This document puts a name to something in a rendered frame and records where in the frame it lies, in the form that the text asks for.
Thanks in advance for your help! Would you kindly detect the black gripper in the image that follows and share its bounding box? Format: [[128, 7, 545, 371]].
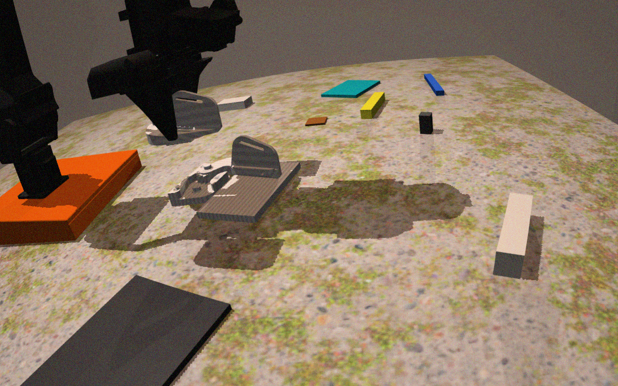
[[87, 0, 213, 141]]

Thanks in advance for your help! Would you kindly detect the blue rectangular bar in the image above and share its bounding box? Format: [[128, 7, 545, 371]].
[[424, 73, 445, 96]]

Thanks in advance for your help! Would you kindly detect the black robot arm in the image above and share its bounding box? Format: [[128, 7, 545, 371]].
[[0, 0, 243, 199]]

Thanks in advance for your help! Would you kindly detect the yellow rectangular bar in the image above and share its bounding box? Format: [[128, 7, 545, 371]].
[[360, 92, 385, 119]]

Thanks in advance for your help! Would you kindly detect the teal flat plate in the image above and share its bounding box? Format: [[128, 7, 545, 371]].
[[321, 80, 380, 98]]

